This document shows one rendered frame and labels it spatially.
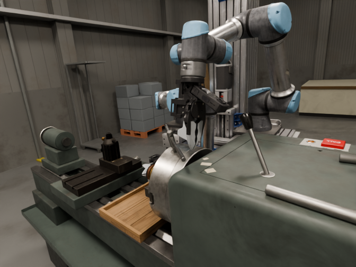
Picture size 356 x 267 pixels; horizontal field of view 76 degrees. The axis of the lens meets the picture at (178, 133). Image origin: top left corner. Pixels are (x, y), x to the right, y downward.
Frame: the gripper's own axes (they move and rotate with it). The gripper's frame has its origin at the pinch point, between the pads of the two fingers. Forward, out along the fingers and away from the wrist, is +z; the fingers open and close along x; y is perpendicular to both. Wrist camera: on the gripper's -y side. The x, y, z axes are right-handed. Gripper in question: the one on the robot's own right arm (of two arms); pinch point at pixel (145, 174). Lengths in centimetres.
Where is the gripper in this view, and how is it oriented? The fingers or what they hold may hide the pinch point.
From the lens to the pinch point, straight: 104.1
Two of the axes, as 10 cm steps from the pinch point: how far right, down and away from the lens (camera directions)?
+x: -0.6, -9.6, -2.8
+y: -7.5, -1.4, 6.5
